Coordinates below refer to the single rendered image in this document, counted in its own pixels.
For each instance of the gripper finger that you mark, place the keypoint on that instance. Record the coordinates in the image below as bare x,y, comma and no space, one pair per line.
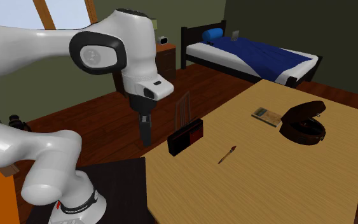
146,131

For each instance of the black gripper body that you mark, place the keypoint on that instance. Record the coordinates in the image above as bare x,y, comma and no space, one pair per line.
142,104

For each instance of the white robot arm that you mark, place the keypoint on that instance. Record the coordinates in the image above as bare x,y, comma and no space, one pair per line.
129,46

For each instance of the black and red radio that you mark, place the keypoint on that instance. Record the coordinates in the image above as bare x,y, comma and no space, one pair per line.
185,138

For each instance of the brown wooden nightstand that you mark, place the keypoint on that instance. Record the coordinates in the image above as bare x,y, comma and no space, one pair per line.
165,60

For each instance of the dark robot stand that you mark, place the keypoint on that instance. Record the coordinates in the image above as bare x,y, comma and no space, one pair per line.
119,186

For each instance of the brown paintbrush with red tip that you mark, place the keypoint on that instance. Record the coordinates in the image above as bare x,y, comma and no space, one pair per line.
226,155

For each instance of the light wooden table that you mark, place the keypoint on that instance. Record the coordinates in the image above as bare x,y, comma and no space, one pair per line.
259,186

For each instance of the dark bed with blue blanket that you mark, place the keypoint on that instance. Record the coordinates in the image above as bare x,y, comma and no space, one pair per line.
259,56

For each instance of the open round brown wooden box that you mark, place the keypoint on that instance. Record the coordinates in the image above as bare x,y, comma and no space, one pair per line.
302,116

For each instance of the window with wooden frame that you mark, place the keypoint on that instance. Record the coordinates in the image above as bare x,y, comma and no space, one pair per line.
64,12

